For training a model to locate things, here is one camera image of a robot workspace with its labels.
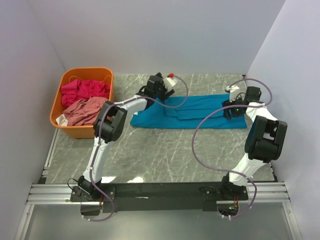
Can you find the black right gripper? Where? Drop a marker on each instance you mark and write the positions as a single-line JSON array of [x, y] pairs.
[[227, 115]]

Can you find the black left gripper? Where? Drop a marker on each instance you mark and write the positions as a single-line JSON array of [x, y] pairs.
[[165, 93]]

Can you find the blue t shirt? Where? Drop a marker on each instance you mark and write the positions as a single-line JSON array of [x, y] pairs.
[[189, 115]]

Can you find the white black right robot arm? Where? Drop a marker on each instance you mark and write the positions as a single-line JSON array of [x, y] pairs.
[[263, 144]]

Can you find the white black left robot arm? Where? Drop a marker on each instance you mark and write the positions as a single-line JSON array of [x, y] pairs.
[[109, 125]]

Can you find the orange plastic laundry basket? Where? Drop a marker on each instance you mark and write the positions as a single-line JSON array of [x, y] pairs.
[[101, 74]]

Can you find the dusty pink t shirt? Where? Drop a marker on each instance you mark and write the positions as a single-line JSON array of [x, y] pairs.
[[84, 112]]

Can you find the magenta t shirt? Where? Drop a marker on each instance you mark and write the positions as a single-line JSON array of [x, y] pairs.
[[83, 90]]

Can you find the white cloth in basket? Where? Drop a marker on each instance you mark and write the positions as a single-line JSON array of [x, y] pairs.
[[61, 120]]

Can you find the black base crossbeam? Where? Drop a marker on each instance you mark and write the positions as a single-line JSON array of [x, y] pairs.
[[159, 196]]

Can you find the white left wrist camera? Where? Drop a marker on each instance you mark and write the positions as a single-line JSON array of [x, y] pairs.
[[170, 81]]

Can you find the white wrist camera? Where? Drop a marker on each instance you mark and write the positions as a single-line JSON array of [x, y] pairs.
[[170, 81], [233, 91]]

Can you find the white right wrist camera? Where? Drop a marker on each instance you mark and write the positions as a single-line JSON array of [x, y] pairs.
[[233, 91]]

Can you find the aluminium frame rail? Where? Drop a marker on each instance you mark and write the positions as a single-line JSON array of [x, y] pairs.
[[66, 152]]

